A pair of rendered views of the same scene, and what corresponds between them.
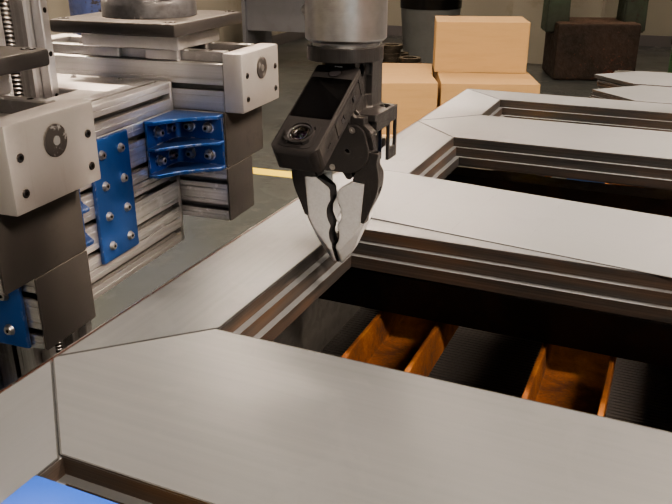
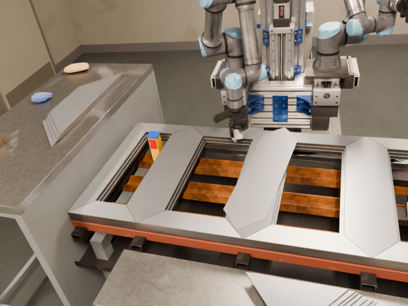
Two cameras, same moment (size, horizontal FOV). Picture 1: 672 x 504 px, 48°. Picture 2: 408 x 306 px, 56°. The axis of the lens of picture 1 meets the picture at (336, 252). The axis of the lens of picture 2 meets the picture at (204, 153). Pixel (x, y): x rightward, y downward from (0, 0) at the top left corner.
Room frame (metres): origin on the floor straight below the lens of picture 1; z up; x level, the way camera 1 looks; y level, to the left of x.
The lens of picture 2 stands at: (0.47, -1.62, 1.97)
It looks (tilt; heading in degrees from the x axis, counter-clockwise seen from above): 36 degrees down; 88
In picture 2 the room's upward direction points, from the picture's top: 8 degrees counter-clockwise
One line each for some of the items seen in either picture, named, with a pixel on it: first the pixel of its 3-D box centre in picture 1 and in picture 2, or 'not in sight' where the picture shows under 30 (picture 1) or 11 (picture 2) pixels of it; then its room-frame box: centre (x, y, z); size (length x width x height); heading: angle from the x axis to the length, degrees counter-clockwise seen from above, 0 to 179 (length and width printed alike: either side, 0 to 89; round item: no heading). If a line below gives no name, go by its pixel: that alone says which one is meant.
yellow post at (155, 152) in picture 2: not in sight; (157, 150); (0.29, 0.15, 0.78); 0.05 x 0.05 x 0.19; 66
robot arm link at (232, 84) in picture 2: not in sight; (233, 87); (0.72, -0.01, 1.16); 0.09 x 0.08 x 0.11; 94
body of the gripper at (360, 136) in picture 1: (348, 107); (237, 116); (0.73, -0.01, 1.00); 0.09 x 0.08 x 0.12; 156
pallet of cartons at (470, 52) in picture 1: (434, 84); not in sight; (4.50, -0.58, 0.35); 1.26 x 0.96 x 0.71; 76
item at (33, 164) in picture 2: not in sight; (53, 118); (-0.21, 0.24, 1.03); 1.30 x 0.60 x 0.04; 66
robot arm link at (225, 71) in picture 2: not in sight; (232, 78); (0.73, 0.09, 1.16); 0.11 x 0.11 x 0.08; 4
